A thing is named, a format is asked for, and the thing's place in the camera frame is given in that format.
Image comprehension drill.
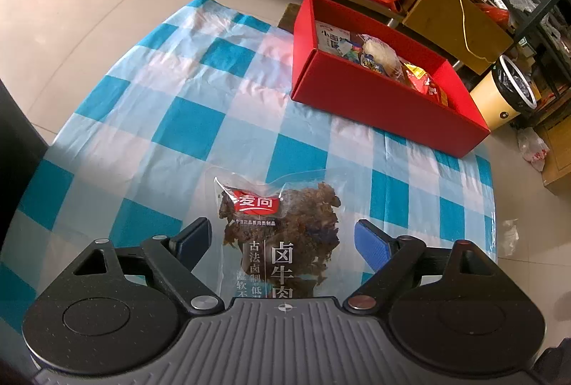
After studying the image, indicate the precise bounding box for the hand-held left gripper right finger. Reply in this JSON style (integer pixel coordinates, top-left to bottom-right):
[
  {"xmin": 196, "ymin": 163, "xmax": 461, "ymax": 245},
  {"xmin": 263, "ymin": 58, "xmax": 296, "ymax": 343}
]
[{"xmin": 343, "ymin": 220, "xmax": 502, "ymax": 316}]

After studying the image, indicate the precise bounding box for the light wooden side cabinet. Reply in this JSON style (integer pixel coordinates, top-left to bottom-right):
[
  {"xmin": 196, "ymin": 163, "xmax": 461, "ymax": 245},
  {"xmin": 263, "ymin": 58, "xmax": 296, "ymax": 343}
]
[{"xmin": 535, "ymin": 99, "xmax": 571, "ymax": 195}]

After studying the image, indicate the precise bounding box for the yellow trash bin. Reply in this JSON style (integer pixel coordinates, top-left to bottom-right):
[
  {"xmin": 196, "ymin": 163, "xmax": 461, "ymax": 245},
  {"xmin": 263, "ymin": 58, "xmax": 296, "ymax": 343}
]
[{"xmin": 468, "ymin": 55, "xmax": 538, "ymax": 131}]

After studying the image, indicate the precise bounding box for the dark chair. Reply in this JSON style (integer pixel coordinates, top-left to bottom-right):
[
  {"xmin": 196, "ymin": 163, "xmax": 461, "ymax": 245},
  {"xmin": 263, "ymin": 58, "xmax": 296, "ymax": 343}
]
[{"xmin": 0, "ymin": 77, "xmax": 50, "ymax": 234}]

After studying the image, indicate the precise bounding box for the red cardboard box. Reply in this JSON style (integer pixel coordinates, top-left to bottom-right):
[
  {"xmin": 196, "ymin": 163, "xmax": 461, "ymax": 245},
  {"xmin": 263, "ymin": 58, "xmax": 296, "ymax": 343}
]
[{"xmin": 291, "ymin": 0, "xmax": 491, "ymax": 158}]

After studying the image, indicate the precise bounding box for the yellow cable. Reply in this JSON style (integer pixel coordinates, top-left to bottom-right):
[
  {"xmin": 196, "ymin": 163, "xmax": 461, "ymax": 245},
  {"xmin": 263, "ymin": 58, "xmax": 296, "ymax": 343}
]
[{"xmin": 446, "ymin": 0, "xmax": 492, "ymax": 64}]

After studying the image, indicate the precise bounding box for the clear dried beef packet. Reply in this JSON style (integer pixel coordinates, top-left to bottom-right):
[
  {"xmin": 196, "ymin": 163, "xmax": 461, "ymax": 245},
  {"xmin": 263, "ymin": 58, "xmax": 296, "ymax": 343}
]
[{"xmin": 213, "ymin": 176, "xmax": 342, "ymax": 300}]

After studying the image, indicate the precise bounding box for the crumpled clear wrapper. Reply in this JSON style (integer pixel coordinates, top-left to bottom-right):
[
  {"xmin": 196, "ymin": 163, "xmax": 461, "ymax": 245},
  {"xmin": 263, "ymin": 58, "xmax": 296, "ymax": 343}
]
[{"xmin": 500, "ymin": 219, "xmax": 522, "ymax": 257}]

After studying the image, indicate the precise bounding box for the white plastic bag red print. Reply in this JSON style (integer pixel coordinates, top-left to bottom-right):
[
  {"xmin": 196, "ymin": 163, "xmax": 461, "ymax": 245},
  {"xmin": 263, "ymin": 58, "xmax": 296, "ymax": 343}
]
[{"xmin": 517, "ymin": 127, "xmax": 550, "ymax": 171}]

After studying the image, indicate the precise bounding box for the red snack packet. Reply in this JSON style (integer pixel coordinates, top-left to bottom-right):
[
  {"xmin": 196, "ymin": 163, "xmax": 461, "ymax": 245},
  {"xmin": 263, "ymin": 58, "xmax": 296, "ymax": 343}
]
[{"xmin": 404, "ymin": 64, "xmax": 450, "ymax": 105}]

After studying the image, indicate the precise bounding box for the white snack packet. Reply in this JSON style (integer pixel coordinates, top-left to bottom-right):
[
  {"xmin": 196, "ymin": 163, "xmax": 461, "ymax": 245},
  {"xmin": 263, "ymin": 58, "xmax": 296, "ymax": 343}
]
[{"xmin": 314, "ymin": 21, "xmax": 358, "ymax": 55}]

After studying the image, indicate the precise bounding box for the blue white checkered tablecloth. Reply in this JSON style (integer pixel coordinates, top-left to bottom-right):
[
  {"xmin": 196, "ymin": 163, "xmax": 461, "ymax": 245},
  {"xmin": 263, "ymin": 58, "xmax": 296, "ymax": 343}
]
[{"xmin": 0, "ymin": 0, "xmax": 498, "ymax": 305}]

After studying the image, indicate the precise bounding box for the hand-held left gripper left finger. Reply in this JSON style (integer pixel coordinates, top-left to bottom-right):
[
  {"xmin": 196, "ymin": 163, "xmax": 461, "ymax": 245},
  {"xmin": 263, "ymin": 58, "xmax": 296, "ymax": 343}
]
[{"xmin": 71, "ymin": 217, "xmax": 225, "ymax": 316}]

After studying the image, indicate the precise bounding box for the blue snack packet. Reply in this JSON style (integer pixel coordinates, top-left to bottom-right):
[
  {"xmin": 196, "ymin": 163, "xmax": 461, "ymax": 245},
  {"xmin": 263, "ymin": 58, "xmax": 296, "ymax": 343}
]
[{"xmin": 341, "ymin": 40, "xmax": 386, "ymax": 75}]

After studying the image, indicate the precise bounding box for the bread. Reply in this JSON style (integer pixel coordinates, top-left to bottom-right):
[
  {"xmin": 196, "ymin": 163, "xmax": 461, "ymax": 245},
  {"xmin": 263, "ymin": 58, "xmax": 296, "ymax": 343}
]
[{"xmin": 360, "ymin": 34, "xmax": 404, "ymax": 79}]

